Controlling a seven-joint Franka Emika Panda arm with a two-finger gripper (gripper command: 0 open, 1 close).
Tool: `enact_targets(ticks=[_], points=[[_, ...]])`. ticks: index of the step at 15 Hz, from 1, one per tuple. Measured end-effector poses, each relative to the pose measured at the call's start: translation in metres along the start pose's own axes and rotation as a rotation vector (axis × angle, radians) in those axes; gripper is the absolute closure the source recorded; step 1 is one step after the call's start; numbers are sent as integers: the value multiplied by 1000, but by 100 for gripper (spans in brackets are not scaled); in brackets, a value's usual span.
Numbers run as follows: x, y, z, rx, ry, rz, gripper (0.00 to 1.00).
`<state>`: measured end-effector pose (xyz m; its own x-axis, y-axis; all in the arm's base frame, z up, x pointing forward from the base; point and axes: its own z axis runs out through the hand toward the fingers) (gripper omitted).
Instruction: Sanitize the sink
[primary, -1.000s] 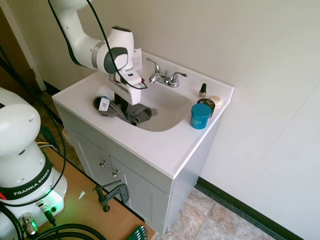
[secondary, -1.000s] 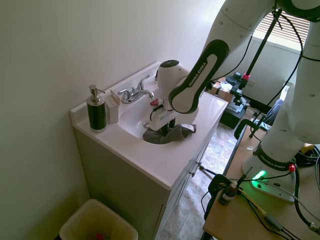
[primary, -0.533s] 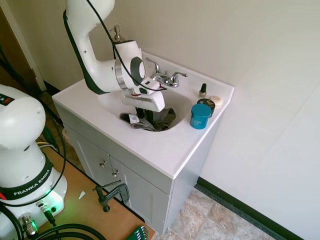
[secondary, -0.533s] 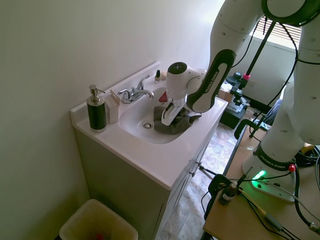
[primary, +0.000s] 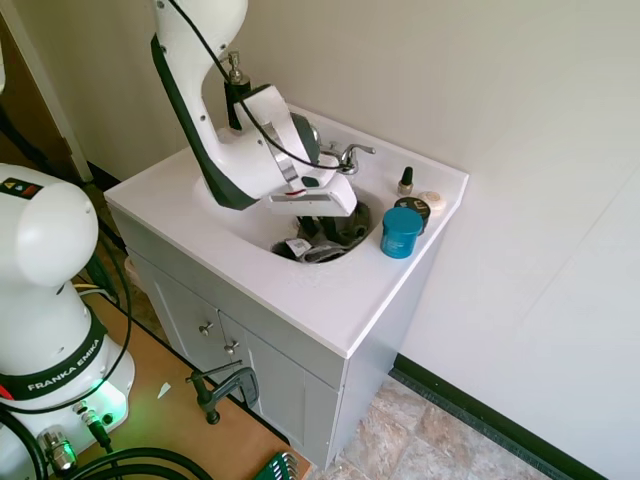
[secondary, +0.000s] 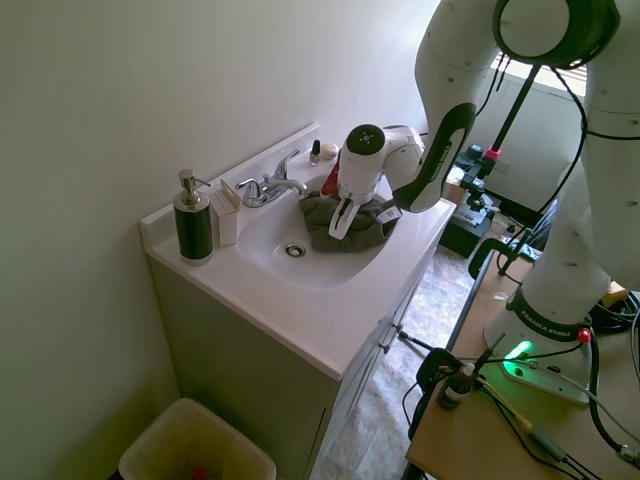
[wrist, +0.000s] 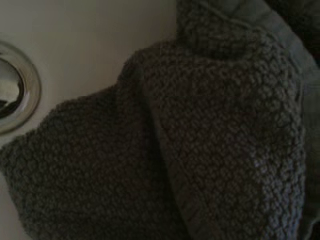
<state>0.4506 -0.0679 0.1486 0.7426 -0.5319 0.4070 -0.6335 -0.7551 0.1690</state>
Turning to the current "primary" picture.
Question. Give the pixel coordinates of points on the grey vanity cabinet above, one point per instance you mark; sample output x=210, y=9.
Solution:
x=280, y=370

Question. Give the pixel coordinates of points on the black metal C-clamp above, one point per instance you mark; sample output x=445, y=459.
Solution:
x=245, y=387

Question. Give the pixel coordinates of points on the white round container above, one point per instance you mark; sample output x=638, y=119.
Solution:
x=433, y=201

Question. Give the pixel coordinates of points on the green hex key set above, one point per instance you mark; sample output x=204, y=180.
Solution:
x=280, y=465

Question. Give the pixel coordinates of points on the white paper scrap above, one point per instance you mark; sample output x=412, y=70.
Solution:
x=163, y=390

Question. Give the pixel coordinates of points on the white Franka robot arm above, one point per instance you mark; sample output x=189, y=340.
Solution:
x=220, y=150

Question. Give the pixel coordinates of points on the black wall baseboard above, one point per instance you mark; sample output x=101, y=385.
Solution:
x=490, y=425

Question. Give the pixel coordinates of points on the blue round jar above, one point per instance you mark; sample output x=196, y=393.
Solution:
x=400, y=232

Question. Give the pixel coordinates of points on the nail polish bottle black cap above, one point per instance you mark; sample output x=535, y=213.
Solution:
x=406, y=182

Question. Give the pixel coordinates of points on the brown wooden door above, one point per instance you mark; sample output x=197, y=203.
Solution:
x=35, y=100

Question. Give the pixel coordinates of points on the black soap pump dispenser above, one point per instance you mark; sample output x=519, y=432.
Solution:
x=235, y=95

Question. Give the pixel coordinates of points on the chrome sink faucet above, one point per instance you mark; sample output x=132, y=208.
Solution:
x=350, y=152

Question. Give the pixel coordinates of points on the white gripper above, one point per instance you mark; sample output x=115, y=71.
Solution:
x=320, y=201

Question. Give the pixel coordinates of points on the black round jar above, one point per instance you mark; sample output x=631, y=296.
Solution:
x=417, y=206

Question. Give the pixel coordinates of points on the silver cabinet door knob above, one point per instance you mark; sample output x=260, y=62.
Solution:
x=206, y=328
x=231, y=346

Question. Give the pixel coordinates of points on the grey terry towel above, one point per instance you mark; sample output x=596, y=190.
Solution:
x=357, y=222

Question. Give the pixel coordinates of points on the white sink vanity top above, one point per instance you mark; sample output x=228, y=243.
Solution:
x=280, y=295

